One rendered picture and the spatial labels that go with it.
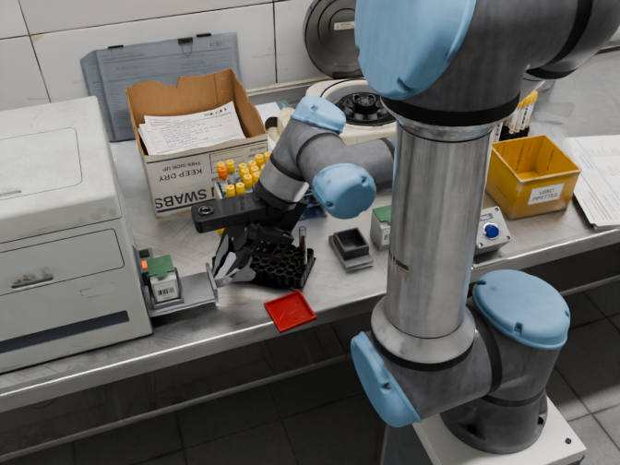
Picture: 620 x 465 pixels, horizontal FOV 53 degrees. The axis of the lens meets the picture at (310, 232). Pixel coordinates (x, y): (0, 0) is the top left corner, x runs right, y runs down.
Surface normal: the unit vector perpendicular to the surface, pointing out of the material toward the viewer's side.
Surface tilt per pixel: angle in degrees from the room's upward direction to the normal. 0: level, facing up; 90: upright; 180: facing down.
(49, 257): 90
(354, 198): 92
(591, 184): 0
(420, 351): 42
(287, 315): 0
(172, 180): 88
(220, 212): 0
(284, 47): 90
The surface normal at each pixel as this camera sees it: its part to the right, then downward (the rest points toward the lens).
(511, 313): 0.12, -0.78
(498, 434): -0.12, 0.39
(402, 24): -0.92, 0.14
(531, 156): 0.27, 0.64
